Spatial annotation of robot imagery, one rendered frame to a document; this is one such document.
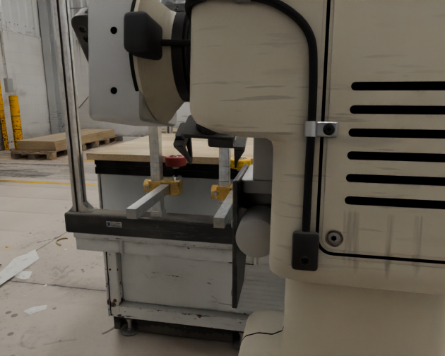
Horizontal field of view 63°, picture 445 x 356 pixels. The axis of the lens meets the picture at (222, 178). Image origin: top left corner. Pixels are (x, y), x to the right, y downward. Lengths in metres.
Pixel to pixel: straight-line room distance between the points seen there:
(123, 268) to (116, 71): 1.53
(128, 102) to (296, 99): 0.15
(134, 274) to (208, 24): 1.62
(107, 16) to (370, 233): 0.27
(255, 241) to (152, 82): 0.19
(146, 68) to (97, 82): 0.05
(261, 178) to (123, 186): 1.24
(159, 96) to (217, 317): 1.48
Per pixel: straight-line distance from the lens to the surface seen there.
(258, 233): 0.39
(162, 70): 0.33
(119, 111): 0.33
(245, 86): 0.23
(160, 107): 0.34
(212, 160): 1.41
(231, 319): 1.74
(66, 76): 1.43
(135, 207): 1.06
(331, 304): 0.32
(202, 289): 1.73
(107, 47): 0.34
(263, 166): 0.42
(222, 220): 0.97
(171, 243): 1.40
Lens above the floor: 1.14
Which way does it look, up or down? 13 degrees down
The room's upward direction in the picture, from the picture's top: straight up
